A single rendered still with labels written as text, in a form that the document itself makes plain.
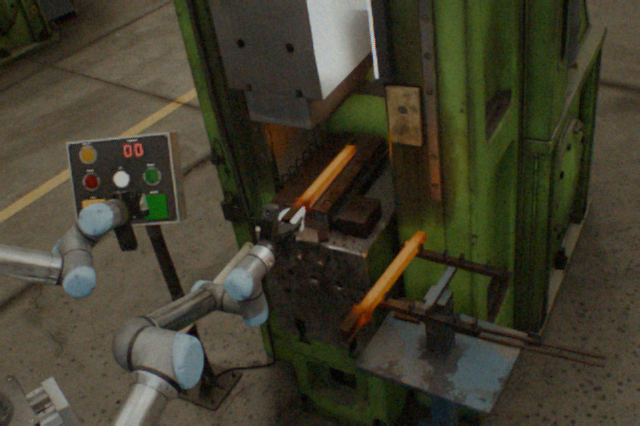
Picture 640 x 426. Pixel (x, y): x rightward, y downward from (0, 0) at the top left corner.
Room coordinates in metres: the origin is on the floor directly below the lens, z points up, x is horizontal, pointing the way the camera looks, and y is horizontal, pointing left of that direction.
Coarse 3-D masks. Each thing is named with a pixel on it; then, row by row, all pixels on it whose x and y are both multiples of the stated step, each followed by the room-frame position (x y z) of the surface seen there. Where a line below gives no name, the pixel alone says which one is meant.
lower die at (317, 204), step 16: (336, 144) 2.06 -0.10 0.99; (368, 144) 2.02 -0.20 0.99; (384, 144) 2.03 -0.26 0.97; (320, 160) 1.98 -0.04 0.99; (352, 160) 1.94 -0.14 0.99; (368, 160) 1.93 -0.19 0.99; (304, 176) 1.91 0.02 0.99; (336, 176) 1.86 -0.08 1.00; (288, 192) 1.84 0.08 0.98; (304, 192) 1.82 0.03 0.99; (320, 192) 1.78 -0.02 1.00; (288, 208) 1.77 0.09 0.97; (320, 208) 1.72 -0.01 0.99; (336, 208) 1.74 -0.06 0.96; (304, 224) 1.74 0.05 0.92; (320, 224) 1.71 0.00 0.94
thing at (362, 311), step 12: (420, 240) 1.52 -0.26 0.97; (408, 252) 1.48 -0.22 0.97; (396, 264) 1.44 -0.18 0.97; (384, 276) 1.40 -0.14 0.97; (396, 276) 1.41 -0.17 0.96; (372, 288) 1.36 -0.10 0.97; (384, 288) 1.36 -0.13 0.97; (372, 300) 1.32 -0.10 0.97; (360, 312) 1.27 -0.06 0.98; (348, 324) 1.24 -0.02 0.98; (360, 324) 1.27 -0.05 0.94; (348, 336) 1.23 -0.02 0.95
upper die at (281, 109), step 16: (368, 64) 1.99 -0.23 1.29; (352, 80) 1.90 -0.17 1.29; (256, 96) 1.79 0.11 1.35; (272, 96) 1.76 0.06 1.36; (288, 96) 1.73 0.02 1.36; (336, 96) 1.82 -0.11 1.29; (256, 112) 1.79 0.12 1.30; (272, 112) 1.76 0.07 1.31; (288, 112) 1.73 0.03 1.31; (304, 112) 1.70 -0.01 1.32; (320, 112) 1.74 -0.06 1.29
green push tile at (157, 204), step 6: (150, 198) 1.87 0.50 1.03; (156, 198) 1.86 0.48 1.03; (162, 198) 1.86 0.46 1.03; (150, 204) 1.86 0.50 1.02; (156, 204) 1.86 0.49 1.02; (162, 204) 1.85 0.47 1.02; (150, 210) 1.85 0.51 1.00; (156, 210) 1.85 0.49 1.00; (162, 210) 1.84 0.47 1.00; (150, 216) 1.84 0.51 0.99; (156, 216) 1.84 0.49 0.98; (162, 216) 1.83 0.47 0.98; (168, 216) 1.83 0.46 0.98
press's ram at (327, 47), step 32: (224, 0) 1.81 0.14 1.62; (256, 0) 1.75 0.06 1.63; (288, 0) 1.70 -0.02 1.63; (320, 0) 1.71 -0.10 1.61; (352, 0) 1.81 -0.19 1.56; (224, 32) 1.82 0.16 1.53; (256, 32) 1.76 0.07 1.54; (288, 32) 1.71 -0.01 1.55; (320, 32) 1.70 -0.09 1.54; (352, 32) 1.83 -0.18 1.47; (224, 64) 1.83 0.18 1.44; (256, 64) 1.77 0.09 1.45; (288, 64) 1.72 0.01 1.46; (320, 64) 1.68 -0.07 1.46; (352, 64) 1.81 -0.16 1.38; (320, 96) 1.67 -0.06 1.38
